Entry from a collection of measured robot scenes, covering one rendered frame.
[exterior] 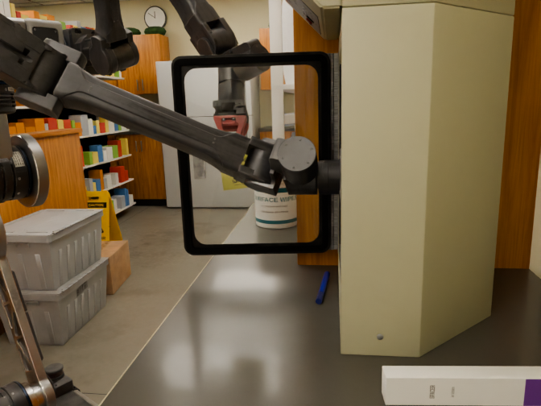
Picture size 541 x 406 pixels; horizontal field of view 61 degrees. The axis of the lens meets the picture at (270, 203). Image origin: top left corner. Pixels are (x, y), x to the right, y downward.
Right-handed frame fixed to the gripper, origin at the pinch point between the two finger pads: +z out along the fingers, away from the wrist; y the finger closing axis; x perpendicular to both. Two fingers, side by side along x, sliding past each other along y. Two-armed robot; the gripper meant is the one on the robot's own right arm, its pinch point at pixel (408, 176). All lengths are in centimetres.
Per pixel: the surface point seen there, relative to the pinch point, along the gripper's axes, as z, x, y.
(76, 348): -156, 115, 137
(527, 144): 25.9, -2.5, 22.7
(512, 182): 23.6, 5.1, 22.7
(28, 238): -173, 51, 134
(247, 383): -23.0, 23.6, -23.1
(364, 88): -7.8, -13.7, -15.1
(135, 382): -38, 23, -24
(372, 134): -6.7, -7.9, -15.0
